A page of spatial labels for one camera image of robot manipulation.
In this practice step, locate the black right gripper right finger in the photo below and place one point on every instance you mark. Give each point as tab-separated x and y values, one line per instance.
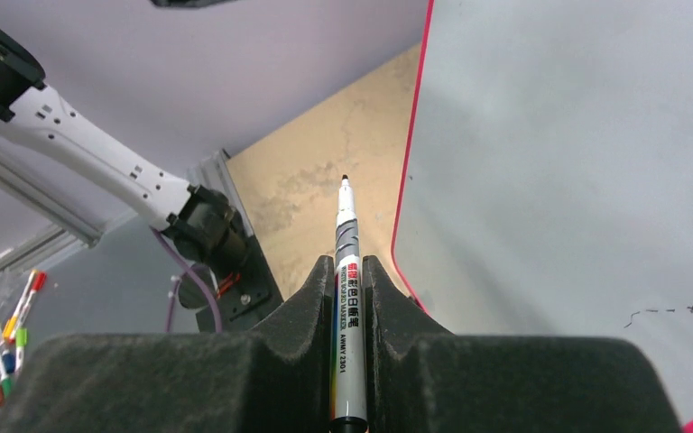
424	378

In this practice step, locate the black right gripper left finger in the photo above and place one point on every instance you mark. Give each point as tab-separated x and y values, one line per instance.
272	377

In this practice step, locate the white whiteboard marker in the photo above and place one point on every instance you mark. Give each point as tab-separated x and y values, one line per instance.
348	398

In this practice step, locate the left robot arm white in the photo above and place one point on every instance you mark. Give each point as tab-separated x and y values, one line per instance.
202	224

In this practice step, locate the pink framed whiteboard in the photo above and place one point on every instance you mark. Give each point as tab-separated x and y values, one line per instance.
548	177

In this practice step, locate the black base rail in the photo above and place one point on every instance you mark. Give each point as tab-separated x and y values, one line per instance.
252	295

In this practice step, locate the aluminium frame rail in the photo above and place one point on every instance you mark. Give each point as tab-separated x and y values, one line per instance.
42	201

